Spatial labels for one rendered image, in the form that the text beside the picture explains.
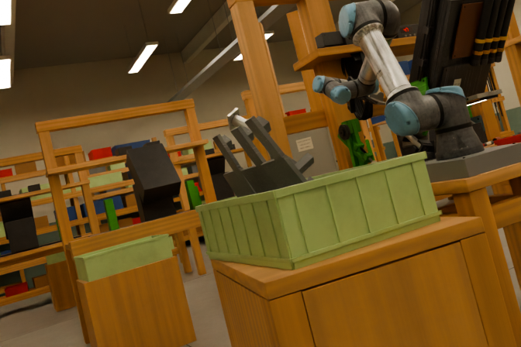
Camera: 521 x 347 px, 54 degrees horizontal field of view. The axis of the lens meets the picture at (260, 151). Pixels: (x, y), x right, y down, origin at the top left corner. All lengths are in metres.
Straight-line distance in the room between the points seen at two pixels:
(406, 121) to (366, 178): 0.51
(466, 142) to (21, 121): 10.88
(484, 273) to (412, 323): 0.21
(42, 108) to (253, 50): 9.83
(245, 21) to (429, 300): 1.71
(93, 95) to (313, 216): 11.30
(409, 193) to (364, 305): 0.30
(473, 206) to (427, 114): 0.32
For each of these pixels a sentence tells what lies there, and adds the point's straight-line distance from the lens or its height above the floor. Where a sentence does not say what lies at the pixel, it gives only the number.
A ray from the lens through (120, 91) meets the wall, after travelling 12.41.
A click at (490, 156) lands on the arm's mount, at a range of 1.70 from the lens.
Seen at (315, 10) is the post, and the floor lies 1.77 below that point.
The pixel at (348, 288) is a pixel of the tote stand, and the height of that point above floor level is 0.73.
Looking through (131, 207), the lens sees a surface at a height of 1.12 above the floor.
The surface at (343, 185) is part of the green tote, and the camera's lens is 1.16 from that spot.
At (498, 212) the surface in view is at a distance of 1.70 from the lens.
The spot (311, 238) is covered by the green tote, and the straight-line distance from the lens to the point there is 1.11.
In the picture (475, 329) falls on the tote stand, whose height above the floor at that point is 0.56.
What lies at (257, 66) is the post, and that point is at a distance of 2.48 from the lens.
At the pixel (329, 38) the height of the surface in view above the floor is 1.60.
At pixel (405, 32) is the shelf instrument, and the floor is 1.57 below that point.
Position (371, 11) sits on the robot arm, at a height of 1.47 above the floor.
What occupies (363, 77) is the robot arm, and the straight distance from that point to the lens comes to 2.18.
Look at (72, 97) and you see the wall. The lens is 12.20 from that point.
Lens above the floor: 0.98
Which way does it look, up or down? 3 degrees up
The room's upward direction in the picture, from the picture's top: 14 degrees counter-clockwise
